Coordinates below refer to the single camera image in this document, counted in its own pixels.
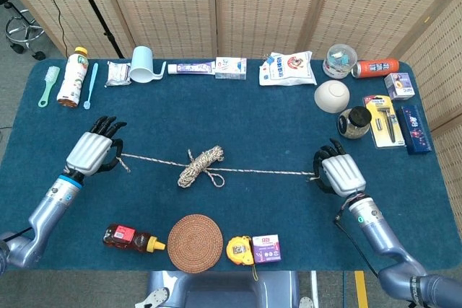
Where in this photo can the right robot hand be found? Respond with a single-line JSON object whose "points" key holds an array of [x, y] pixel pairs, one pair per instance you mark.
{"points": [[343, 172]]}

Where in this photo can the white drink bottle yellow cap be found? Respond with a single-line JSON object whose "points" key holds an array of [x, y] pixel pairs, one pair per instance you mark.
{"points": [[72, 77]]}

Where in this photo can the razor in yellow blister pack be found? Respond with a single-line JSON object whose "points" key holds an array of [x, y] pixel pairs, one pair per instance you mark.
{"points": [[384, 122]]}

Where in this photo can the orange drink can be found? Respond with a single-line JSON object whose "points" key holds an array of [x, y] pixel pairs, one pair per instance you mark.
{"points": [[377, 68]]}

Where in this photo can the glass jar black lid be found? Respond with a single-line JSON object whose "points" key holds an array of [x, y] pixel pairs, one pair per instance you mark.
{"points": [[355, 122]]}

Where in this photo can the honey bottle yellow nozzle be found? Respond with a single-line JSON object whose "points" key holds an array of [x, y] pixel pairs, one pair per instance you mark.
{"points": [[122, 236]]}

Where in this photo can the blue table mat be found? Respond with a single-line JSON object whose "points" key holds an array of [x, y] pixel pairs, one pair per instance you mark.
{"points": [[252, 120]]}

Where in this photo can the round woven rattan coaster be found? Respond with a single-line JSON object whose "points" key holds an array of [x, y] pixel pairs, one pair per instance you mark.
{"points": [[195, 243]]}

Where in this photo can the white purple toothpaste tube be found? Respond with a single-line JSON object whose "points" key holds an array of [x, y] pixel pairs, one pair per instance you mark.
{"points": [[191, 68]]}

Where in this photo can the white printed powder bag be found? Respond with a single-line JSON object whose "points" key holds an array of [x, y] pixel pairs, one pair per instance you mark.
{"points": [[288, 70]]}

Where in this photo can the small purple white box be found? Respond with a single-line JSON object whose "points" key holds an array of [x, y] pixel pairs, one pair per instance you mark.
{"points": [[398, 86]]}

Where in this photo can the green plastic brush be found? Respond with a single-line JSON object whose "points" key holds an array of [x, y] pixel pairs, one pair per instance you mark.
{"points": [[52, 75]]}

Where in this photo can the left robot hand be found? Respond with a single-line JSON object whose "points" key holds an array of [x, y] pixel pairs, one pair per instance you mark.
{"points": [[88, 151]]}

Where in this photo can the cream ceramic bowl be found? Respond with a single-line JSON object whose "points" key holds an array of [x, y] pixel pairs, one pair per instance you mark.
{"points": [[332, 95]]}

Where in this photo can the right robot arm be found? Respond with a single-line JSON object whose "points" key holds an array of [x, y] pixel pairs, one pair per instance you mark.
{"points": [[379, 232]]}

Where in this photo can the light blue toothbrush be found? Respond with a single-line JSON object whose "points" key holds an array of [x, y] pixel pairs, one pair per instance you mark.
{"points": [[92, 81]]}

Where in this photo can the white blue carton box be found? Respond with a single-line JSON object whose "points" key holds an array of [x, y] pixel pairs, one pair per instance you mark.
{"points": [[231, 68]]}

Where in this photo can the dark blue long box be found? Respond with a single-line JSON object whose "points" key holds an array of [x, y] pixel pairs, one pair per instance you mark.
{"points": [[415, 129]]}

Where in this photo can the clear plastic jar of clips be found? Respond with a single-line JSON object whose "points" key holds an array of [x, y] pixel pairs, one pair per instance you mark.
{"points": [[339, 61]]}

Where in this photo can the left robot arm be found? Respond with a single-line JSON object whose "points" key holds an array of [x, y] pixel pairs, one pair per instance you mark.
{"points": [[47, 210]]}

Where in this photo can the chrome base office stool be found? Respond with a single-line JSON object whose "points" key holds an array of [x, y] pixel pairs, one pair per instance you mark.
{"points": [[25, 30]]}

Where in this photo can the purple soap box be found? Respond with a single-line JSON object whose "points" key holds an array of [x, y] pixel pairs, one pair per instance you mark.
{"points": [[267, 248]]}

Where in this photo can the yellow tape measure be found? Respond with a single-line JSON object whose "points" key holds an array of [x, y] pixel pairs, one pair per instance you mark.
{"points": [[239, 250]]}

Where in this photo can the white perforated metal plate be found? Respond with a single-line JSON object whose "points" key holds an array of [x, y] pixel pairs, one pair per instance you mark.
{"points": [[307, 302], [155, 297]]}

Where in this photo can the blue grey robot torso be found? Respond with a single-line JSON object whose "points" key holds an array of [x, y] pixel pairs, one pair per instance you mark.
{"points": [[223, 290]]}

